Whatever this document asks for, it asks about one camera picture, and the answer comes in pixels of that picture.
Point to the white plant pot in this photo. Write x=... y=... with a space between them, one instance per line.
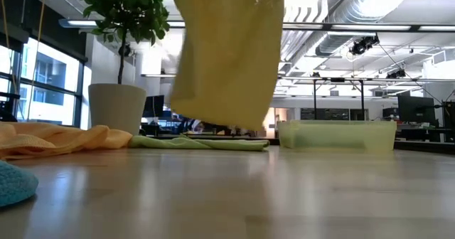
x=117 y=107

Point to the black metal gantry frame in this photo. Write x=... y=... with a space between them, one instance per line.
x=315 y=100

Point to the yellow microfiber towel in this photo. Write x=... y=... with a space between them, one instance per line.
x=227 y=54

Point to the small black ceiling camera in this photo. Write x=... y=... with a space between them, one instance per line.
x=396 y=74

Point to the large window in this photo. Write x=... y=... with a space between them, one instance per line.
x=53 y=72

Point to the blue microfiber towel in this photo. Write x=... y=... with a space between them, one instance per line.
x=14 y=185

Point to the green leafy plant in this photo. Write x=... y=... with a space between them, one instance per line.
x=124 y=8

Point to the silver ventilation duct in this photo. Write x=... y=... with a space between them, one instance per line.
x=355 y=8

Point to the dark office desk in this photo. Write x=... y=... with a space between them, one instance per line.
x=416 y=134

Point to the small black computer monitor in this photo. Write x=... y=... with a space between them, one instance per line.
x=153 y=106

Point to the yellow translucent plastic bin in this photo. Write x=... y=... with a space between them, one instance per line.
x=384 y=136

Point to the black aluminium table frame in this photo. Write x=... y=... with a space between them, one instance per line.
x=426 y=146

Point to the large black computer monitor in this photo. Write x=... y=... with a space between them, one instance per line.
x=416 y=111

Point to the black ceiling camera cluster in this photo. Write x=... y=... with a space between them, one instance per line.
x=360 y=46

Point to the orange microfiber towel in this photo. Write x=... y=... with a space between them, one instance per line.
x=53 y=139

